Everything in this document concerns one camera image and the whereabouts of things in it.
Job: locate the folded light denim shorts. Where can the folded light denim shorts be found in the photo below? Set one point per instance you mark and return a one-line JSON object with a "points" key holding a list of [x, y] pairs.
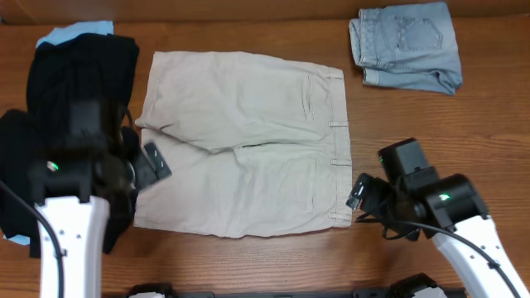
{"points": [[407, 47]]}

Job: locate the black garment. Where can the black garment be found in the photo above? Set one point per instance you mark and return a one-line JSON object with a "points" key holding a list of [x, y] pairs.
{"points": [[15, 219]]}

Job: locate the beige khaki shorts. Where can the beige khaki shorts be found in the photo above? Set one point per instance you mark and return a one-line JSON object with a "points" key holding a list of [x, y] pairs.
{"points": [[256, 145]]}

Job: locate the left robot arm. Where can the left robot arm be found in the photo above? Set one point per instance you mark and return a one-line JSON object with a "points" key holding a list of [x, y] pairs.
{"points": [[74, 198]]}

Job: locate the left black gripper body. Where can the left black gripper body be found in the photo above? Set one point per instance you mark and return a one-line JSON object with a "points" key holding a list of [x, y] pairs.
{"points": [[143, 174]]}

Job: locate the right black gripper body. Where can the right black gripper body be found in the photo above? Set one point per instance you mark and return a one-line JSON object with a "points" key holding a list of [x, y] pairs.
{"points": [[384, 201]]}

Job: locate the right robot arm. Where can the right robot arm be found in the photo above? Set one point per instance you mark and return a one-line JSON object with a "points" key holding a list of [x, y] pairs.
{"points": [[414, 200]]}

